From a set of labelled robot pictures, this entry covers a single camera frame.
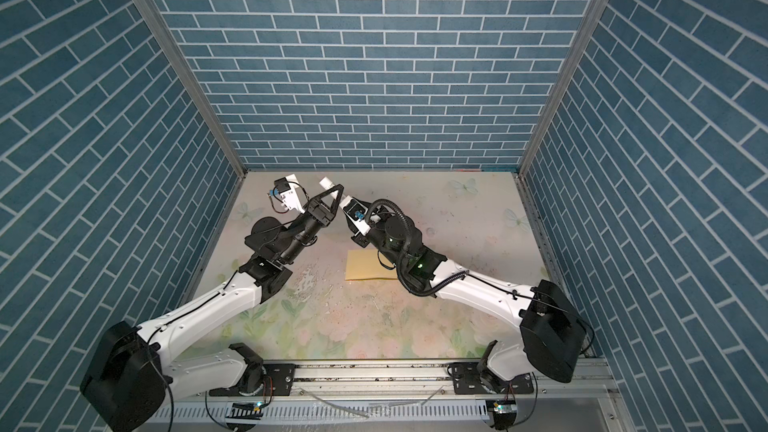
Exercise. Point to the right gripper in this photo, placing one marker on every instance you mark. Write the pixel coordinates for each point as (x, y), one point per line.
(363, 240)

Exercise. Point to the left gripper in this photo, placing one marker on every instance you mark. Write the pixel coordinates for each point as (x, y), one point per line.
(324, 217)

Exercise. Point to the yellow envelope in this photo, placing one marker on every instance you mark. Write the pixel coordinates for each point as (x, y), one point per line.
(365, 264)

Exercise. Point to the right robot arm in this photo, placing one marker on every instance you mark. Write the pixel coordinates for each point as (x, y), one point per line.
(550, 331)

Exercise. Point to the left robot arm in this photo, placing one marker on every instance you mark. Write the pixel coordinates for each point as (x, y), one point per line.
(136, 369)

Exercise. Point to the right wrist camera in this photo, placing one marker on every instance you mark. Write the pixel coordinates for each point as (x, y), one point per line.
(355, 212)

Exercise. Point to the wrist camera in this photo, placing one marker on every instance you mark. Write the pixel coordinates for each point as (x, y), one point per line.
(287, 194)
(355, 212)

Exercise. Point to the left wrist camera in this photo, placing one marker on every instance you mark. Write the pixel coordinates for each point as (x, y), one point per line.
(287, 194)

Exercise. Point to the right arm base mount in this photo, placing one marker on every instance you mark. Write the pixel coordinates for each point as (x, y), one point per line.
(469, 378)

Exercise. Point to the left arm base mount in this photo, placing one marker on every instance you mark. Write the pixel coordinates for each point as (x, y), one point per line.
(270, 380)

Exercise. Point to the white vented cable duct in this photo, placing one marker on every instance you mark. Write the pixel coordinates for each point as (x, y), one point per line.
(317, 412)

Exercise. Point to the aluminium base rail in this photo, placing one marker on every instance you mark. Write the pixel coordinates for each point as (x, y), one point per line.
(590, 402)

